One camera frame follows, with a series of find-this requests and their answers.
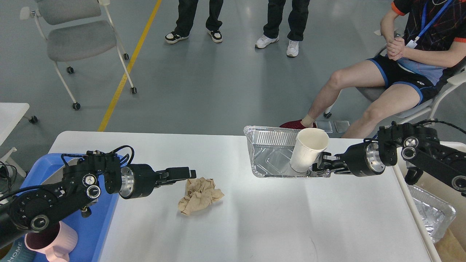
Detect foil tray in bin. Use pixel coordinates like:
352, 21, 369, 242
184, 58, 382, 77
407, 185, 456, 243

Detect dark blue home mug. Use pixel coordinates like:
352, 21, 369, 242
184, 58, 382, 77
1, 239, 36, 262

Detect blue plastic tray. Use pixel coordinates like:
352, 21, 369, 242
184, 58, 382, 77
21, 153, 119, 262

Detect pink ribbed mug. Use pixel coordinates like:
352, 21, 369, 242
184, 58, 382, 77
25, 222, 78, 262

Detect brown paper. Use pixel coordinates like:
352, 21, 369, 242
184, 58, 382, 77
178, 177, 224, 216

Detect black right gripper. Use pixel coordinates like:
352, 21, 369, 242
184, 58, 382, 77
312, 142, 386, 177

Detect seated person in shorts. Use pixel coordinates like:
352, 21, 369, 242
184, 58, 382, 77
281, 0, 466, 139

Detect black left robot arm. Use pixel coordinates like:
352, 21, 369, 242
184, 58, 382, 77
1, 145, 197, 247

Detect aluminium foil tray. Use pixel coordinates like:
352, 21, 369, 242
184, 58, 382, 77
243, 126, 331, 178

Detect standing person black-white sneakers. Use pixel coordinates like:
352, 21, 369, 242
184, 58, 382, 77
165, 0, 224, 44

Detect standing person white sneakers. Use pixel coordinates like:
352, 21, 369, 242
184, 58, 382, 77
254, 0, 311, 58

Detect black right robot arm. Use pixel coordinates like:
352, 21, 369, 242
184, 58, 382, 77
311, 120, 466, 197

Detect grey rolling chair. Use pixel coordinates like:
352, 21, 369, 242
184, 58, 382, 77
20, 0, 129, 111

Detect white side table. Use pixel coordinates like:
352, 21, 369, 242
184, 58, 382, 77
0, 103, 38, 177

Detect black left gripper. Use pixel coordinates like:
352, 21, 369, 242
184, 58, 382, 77
119, 164, 197, 199

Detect white chair under person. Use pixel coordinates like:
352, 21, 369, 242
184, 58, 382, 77
323, 29, 466, 124

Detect white paper cup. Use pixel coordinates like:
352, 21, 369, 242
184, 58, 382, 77
290, 128, 329, 173

